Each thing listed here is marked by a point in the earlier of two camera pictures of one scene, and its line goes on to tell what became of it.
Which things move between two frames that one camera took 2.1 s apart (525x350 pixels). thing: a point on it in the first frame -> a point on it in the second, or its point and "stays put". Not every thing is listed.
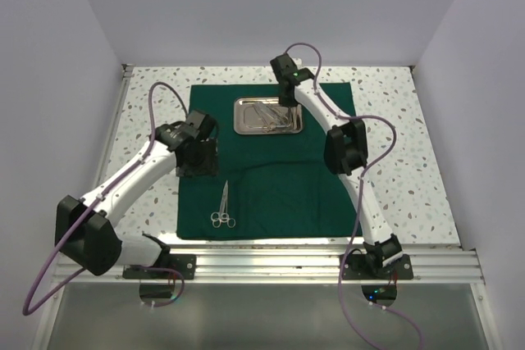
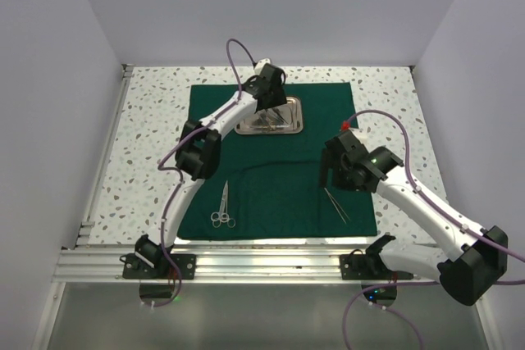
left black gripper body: [204, 161] -> [277, 97]
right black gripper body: [285, 100] -> [340, 177]
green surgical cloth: [267, 185] stays put
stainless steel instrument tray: [267, 116] stays put
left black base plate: [184, 263] stays put
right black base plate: [355, 268] stays put
